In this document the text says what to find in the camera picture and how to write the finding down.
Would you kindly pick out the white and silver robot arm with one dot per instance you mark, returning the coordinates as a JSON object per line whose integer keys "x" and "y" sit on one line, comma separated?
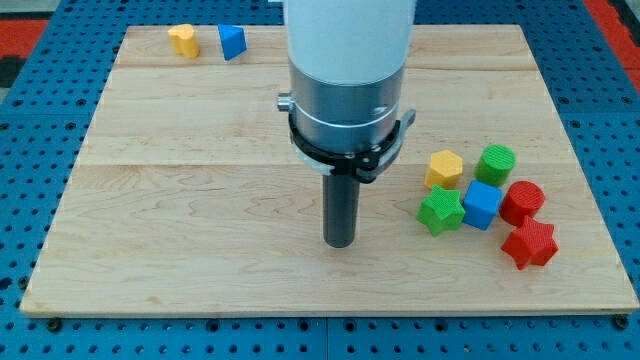
{"x": 346, "y": 61}

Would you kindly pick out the yellow hexagon block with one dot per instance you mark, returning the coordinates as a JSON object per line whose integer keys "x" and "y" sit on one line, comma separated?
{"x": 445, "y": 170}

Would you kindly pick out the yellow heart block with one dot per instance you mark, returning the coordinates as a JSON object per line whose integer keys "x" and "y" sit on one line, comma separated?
{"x": 183, "y": 40}

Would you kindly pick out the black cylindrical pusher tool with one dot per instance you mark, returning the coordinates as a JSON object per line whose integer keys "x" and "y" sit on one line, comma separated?
{"x": 340, "y": 205}

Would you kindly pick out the green star block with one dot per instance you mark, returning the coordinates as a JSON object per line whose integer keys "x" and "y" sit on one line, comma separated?
{"x": 441, "y": 210}

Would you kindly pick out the wooden board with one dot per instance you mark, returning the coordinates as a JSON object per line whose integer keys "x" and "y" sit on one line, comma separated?
{"x": 187, "y": 200}

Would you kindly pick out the blue cube block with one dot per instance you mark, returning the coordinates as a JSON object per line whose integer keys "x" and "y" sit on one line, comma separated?
{"x": 481, "y": 204}

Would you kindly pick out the blue triangle block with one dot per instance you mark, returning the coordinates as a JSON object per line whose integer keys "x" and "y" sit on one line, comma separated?
{"x": 233, "y": 41}

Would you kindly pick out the green cylinder block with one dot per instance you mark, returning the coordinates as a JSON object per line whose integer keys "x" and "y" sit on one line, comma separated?
{"x": 495, "y": 165}

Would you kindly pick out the red cylinder block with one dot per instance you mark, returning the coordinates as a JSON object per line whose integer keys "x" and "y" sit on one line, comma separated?
{"x": 523, "y": 199}

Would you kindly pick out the red star block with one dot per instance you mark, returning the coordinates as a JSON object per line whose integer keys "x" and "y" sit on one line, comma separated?
{"x": 532, "y": 243}

